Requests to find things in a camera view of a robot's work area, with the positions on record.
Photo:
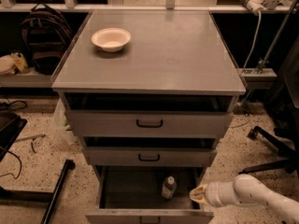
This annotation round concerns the grey drawer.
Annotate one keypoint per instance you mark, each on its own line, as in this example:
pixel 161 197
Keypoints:
pixel 159 152
pixel 132 195
pixel 147 115

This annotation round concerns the white round object on shelf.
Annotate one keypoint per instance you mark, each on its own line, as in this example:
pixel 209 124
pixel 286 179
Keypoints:
pixel 7 66

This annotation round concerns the grey top drawer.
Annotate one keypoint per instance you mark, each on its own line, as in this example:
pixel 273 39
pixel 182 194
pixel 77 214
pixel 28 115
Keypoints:
pixel 147 115

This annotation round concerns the black table leg frame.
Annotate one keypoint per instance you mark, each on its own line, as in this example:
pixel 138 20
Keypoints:
pixel 49 198

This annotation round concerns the grey middle drawer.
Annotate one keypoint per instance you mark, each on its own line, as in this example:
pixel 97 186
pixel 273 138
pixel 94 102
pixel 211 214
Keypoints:
pixel 159 152

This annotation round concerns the metal clamp rod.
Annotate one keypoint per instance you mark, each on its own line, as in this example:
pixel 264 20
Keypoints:
pixel 263 62

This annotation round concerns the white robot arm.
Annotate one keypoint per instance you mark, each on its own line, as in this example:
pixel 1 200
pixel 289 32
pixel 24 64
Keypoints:
pixel 245 191

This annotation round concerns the dark backpack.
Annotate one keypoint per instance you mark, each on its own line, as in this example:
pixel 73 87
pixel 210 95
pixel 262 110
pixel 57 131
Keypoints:
pixel 47 35

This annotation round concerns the white paper bowl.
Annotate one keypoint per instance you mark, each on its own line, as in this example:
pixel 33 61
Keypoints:
pixel 111 39

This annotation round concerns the grey bottom drawer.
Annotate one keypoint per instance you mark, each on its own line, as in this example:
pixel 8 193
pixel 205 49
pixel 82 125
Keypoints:
pixel 132 195

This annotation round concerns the small yellow bottle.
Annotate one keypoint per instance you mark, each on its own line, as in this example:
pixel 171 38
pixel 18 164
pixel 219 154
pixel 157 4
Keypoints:
pixel 20 62

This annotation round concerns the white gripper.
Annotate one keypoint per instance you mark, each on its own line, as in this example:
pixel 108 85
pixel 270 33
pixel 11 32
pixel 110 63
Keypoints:
pixel 213 193

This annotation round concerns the grey drawer cabinet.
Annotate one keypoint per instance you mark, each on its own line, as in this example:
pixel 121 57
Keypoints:
pixel 170 53

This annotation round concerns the white power strip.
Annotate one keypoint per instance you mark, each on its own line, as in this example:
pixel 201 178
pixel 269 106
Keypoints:
pixel 254 6

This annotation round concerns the clear plastic bottle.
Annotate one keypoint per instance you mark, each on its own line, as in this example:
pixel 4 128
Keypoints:
pixel 169 187

